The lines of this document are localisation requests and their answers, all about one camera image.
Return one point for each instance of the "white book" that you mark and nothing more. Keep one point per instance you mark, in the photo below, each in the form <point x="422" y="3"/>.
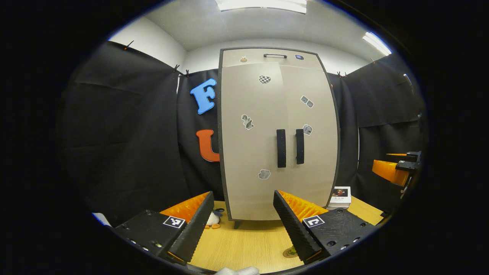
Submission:
<point x="341" y="200"/>

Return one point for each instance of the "black backdrop cloth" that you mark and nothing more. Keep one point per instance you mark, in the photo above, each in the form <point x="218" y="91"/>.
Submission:
<point x="126" y="133"/>

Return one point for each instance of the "penguin plush toy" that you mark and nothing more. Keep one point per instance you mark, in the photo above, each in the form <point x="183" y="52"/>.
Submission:
<point x="212" y="219"/>

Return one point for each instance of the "white cabinet door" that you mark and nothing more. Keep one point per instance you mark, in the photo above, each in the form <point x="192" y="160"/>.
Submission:
<point x="244" y="152"/>
<point x="321" y="152"/>

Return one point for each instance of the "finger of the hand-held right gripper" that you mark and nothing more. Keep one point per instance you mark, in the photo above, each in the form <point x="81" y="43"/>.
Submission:
<point x="389" y="172"/>
<point x="412" y="156"/>

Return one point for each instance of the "white cabinet drawer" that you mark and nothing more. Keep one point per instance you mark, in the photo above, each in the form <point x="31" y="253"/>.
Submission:
<point x="275" y="63"/>

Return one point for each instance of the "white and grey cabinet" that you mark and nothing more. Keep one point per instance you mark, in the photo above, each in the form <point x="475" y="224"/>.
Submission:
<point x="236" y="224"/>

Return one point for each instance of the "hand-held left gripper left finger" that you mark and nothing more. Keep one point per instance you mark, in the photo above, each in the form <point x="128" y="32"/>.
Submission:
<point x="193" y="229"/>

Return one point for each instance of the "large ceiling light panel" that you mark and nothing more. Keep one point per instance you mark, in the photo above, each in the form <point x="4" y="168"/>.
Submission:
<point x="263" y="4"/>

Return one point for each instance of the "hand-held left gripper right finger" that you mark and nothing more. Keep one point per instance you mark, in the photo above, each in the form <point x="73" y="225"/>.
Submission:
<point x="296" y="229"/>

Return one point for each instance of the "narrow ceiling light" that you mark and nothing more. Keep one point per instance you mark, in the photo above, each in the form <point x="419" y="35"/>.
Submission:
<point x="377" y="42"/>

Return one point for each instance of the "green label plastic bottle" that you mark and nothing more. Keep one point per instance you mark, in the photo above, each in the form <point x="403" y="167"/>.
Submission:
<point x="292" y="250"/>

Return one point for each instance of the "round brown coaster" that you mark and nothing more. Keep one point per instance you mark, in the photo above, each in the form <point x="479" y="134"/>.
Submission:
<point x="287" y="254"/>

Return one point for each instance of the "white paper sheet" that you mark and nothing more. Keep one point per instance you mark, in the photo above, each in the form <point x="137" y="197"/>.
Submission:
<point x="101" y="219"/>

